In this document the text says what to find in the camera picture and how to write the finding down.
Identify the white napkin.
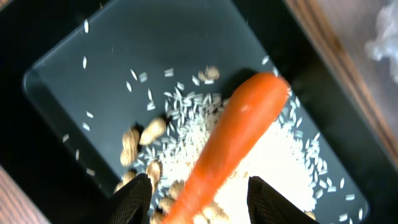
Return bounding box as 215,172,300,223
364,1,397,83

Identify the clear plastic bin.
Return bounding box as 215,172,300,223
318,0,397,138

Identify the black tray bin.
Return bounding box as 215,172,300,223
1,0,397,223

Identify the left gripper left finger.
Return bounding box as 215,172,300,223
107,174,152,224

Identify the pile of white rice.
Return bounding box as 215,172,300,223
62,18,364,224

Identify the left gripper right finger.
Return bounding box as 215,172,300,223
247,176,318,224

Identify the pile of peanuts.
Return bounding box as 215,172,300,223
113,65,317,224

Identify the orange carrot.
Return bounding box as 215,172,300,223
162,72,290,223

